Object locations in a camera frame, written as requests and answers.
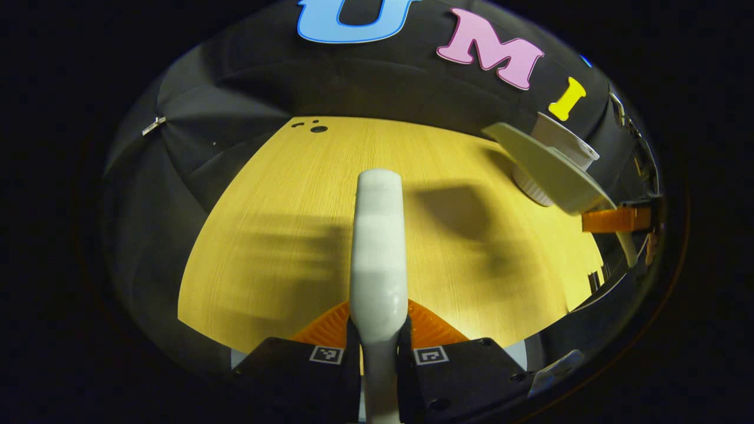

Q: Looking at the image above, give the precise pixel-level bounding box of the black backdrop cloth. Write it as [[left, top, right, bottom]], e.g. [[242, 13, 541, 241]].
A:
[[100, 0, 663, 377]]

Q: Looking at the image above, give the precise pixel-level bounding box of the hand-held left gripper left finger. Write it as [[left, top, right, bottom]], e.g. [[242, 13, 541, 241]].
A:
[[233, 300, 361, 422]]

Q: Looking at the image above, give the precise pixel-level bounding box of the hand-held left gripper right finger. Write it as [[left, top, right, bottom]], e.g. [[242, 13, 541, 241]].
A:
[[396, 299, 534, 424]]

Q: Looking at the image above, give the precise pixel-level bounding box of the white ribbed garbage bin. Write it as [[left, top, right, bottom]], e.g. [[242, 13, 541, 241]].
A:
[[511, 112, 600, 208]]

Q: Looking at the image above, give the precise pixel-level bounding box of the white dustpan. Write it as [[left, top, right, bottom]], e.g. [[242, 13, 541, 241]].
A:
[[482, 122, 640, 269]]

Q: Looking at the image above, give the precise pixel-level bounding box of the wooden desktop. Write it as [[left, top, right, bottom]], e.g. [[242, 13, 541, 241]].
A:
[[177, 116, 607, 354]]

